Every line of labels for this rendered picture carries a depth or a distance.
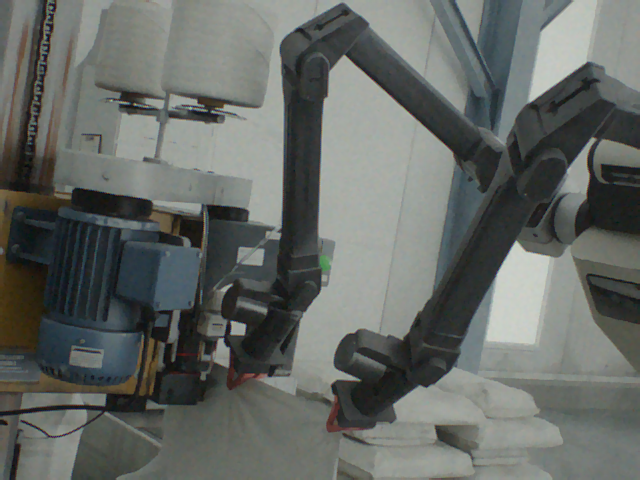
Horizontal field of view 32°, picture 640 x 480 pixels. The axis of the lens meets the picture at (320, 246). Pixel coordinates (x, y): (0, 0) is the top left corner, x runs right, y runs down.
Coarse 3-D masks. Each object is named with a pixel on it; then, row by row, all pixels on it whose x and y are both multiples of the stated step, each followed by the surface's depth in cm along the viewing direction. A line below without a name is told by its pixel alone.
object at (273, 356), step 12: (228, 336) 186; (240, 336) 188; (252, 336) 184; (264, 336) 182; (240, 348) 185; (252, 348) 184; (264, 348) 184; (276, 348) 185; (240, 360) 182; (252, 360) 184; (264, 360) 186; (276, 360) 188
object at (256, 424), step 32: (224, 384) 193; (256, 384) 186; (192, 416) 200; (224, 416) 192; (256, 416) 185; (288, 416) 179; (320, 416) 172; (192, 448) 199; (224, 448) 191; (256, 448) 184; (288, 448) 178; (320, 448) 172
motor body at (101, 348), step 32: (64, 224) 159; (96, 224) 157; (128, 224) 157; (64, 256) 158; (96, 256) 157; (64, 288) 159; (96, 288) 158; (64, 320) 159; (96, 320) 158; (128, 320) 162; (64, 352) 158; (96, 352) 158; (128, 352) 161; (96, 384) 159
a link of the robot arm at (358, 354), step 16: (352, 336) 155; (368, 336) 154; (384, 336) 156; (336, 352) 157; (352, 352) 153; (368, 352) 153; (384, 352) 153; (400, 352) 156; (336, 368) 155; (352, 368) 154; (368, 368) 154; (384, 368) 155; (400, 368) 154; (416, 368) 153; (432, 368) 151; (432, 384) 153
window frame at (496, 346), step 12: (600, 0) 844; (600, 12) 844; (600, 24) 846; (540, 36) 808; (588, 60) 847; (528, 96) 810; (552, 264) 855; (552, 276) 856; (492, 300) 818; (540, 312) 858; (540, 324) 858; (540, 336) 857; (492, 348) 827; (504, 348) 835; (516, 348) 842; (528, 348) 851; (540, 348) 859
